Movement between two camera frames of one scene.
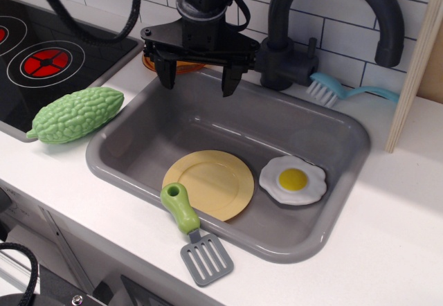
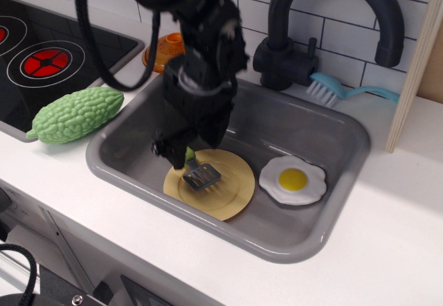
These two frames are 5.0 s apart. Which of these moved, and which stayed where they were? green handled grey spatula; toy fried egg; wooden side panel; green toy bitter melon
Moved: green handled grey spatula
Stayed: wooden side panel; toy fried egg; green toy bitter melon
